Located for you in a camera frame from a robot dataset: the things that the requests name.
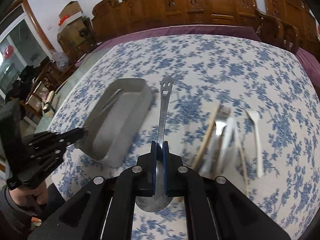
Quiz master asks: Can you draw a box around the smiley steel spoon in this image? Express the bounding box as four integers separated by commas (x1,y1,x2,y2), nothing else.
136,75,174,212

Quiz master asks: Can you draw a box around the light bamboo chopstick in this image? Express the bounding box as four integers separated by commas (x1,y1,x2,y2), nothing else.
192,103,220,170

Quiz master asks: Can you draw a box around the grey metal tray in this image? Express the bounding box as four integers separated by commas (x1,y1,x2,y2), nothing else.
74,78,153,168

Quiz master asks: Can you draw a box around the cream white chopstick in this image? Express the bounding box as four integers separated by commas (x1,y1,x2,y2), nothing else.
234,121,249,198

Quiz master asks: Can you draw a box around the steel fork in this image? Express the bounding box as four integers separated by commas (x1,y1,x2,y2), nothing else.
215,106,231,136

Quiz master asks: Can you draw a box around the left hand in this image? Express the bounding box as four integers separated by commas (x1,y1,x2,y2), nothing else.
9,181,48,206

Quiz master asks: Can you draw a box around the wooden chair at left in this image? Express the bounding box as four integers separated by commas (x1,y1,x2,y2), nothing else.
24,57,76,118

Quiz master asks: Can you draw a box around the blue floral tablecloth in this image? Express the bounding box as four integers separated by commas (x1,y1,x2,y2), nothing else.
49,35,319,239

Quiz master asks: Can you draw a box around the white plastic fork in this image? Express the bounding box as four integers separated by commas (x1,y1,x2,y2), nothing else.
246,108,264,178

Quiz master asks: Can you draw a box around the glass door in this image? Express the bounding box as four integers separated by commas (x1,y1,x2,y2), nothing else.
1,3,53,98

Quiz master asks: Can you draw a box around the cardboard box stack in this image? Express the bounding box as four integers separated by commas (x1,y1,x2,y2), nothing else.
57,1,95,62

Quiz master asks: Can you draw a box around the purple sofa cushion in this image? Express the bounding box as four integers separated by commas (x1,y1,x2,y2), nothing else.
75,24,261,67

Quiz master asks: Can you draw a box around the carved wooden sofa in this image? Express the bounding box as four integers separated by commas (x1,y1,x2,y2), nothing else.
91,0,301,53

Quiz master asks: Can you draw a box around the purple armchair cushion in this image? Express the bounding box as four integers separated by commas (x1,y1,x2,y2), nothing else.
296,48,320,88

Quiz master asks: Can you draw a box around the carved wooden armchair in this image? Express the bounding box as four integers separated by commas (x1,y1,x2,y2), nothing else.
265,0,319,59

